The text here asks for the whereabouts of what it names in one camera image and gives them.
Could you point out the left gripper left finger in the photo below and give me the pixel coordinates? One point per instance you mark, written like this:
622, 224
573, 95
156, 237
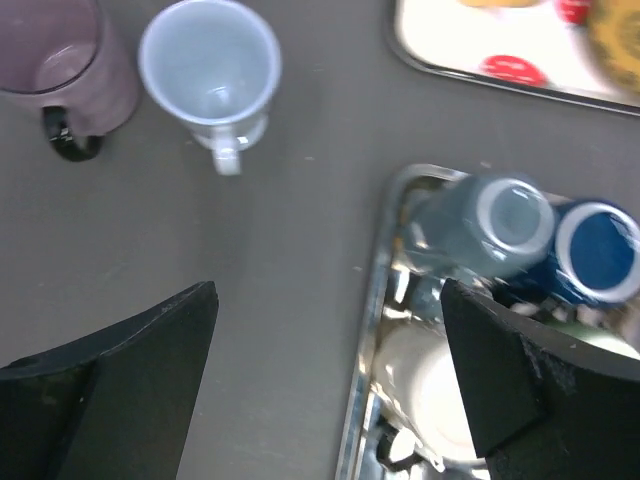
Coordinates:
115, 404

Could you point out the purple mug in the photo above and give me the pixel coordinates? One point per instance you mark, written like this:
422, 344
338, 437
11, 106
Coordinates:
65, 62

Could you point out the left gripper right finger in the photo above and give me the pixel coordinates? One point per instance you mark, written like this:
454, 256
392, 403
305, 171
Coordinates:
540, 403

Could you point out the silver metal tray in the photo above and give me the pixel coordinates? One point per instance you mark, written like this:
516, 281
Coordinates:
374, 446

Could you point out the cream mug black handle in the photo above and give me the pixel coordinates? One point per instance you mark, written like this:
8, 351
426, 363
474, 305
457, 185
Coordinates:
415, 372

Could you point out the light green mug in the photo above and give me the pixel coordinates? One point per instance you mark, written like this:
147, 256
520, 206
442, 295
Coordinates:
596, 337

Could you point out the grey-blue faceted mug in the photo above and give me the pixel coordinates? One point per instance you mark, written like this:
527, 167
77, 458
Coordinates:
495, 225

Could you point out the strawberry pattern tray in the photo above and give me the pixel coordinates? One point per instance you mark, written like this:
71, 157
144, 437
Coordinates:
538, 48

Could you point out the dark blue mug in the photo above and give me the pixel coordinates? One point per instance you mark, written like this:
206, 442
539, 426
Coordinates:
593, 258

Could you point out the light blue mug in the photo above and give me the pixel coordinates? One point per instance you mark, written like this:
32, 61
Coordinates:
215, 66

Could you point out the yellow patterned plate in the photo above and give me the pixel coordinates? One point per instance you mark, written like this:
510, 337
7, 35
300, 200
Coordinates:
613, 36

